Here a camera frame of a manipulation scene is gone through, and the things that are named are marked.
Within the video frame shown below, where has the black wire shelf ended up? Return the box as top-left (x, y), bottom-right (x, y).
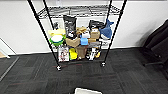
top-left (27, 0), bottom-right (128, 72)

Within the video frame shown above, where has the blue cup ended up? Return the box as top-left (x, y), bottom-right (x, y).
top-left (80, 37), bottom-right (89, 47)

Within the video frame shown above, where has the white door frame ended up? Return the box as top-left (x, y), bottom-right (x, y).
top-left (0, 35), bottom-right (18, 58)

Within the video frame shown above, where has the yellow soft toy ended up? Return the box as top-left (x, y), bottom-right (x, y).
top-left (48, 28), bottom-right (67, 36)

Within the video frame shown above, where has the tan crumpled bag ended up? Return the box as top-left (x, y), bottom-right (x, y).
top-left (75, 26), bottom-right (88, 36)

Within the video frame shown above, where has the brown paper bag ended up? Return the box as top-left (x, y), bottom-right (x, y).
top-left (75, 45), bottom-right (89, 61)

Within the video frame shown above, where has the brown cardboard box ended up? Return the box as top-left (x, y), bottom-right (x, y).
top-left (65, 36), bottom-right (81, 49)

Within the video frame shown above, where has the black bag with white print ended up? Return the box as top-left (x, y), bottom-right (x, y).
top-left (63, 14), bottom-right (78, 39)

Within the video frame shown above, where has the green and white bowl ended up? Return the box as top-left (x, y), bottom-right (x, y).
top-left (49, 34), bottom-right (65, 46)

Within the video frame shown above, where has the black chair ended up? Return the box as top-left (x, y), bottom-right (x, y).
top-left (139, 18), bottom-right (168, 81)

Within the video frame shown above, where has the small brown box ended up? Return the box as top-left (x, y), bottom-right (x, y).
top-left (89, 30), bottom-right (101, 41)

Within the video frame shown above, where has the black pouch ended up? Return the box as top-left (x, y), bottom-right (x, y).
top-left (88, 19), bottom-right (105, 32)

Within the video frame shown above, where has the blue shark plush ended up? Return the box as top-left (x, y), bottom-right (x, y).
top-left (99, 18), bottom-right (115, 41)

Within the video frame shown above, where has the pale basket with dark spots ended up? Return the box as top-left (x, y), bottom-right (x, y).
top-left (73, 87), bottom-right (104, 94)

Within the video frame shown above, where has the black and white box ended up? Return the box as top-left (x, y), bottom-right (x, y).
top-left (87, 41), bottom-right (101, 61)

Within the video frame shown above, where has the yellow packet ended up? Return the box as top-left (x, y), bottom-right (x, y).
top-left (68, 48), bottom-right (78, 61)

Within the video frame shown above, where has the colourful picture box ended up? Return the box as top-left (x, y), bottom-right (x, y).
top-left (57, 45), bottom-right (70, 63)

